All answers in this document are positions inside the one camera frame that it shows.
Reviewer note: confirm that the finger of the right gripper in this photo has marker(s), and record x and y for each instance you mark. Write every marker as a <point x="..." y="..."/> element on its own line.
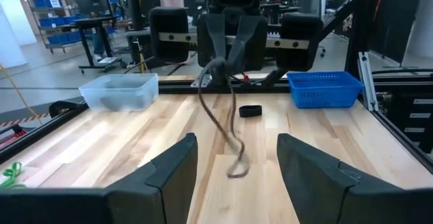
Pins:
<point x="216" y="38"/>
<point x="243" y="41"/>

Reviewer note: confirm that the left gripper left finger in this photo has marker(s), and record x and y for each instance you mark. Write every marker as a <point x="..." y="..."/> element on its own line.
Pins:
<point x="152" y="197"/>

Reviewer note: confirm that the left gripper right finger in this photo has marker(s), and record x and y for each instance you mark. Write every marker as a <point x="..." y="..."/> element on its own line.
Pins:
<point x="338" y="190"/>

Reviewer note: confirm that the thin brown rubber band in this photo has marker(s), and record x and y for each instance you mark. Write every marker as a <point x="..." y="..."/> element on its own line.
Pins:
<point x="233" y="122"/>

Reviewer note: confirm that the black wide rubber band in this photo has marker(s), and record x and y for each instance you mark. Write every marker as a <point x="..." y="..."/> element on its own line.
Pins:
<point x="250" y="111"/>

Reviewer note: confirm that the black standing desk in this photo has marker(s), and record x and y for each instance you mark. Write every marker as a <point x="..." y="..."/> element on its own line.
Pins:
<point x="96" y="41"/>

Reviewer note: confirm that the clear plastic bin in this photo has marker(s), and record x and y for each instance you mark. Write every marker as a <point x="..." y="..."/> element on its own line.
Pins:
<point x="118" y="92"/>

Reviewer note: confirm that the blue plastic basket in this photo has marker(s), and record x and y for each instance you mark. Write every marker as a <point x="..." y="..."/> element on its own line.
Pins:
<point x="324" y="88"/>

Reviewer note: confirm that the black diagonal beam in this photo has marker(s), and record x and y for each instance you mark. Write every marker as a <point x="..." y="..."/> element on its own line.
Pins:
<point x="338" y="16"/>

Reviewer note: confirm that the black stacked boxes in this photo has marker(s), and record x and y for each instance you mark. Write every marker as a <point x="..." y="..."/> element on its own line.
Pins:
<point x="419" y="115"/>

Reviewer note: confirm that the storage shelf with bins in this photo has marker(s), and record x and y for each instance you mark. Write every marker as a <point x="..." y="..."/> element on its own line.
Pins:
<point x="54" y="21"/>

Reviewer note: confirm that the red portable power station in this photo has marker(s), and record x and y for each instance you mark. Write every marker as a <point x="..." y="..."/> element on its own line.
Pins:
<point x="11" y="139"/>

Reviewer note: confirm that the white round column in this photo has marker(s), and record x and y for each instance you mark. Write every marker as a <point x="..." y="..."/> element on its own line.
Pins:
<point x="13" y="24"/>

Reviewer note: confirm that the silver metal bracket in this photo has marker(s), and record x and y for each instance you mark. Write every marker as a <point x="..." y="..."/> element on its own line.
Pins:
<point x="202" y="81"/>

